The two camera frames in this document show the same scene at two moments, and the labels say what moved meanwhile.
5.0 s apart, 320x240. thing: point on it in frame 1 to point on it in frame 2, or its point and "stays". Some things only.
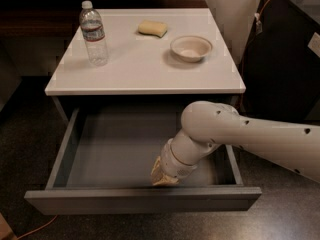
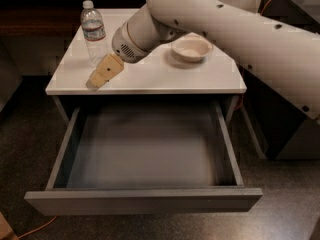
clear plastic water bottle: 92,27 stays
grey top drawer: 104,166 stays
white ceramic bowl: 190,48 stays
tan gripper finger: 166,180 to 108,68
